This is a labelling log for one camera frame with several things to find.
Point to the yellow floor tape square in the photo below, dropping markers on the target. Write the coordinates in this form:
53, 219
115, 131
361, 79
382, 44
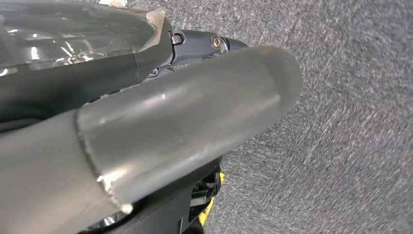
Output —
206, 211

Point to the black robot body housing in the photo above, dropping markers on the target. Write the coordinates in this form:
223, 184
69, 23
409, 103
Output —
167, 210

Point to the clear plastic film wrap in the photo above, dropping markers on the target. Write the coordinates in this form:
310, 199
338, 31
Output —
64, 35

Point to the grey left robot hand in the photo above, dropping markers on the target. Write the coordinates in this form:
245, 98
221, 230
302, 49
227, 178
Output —
161, 122

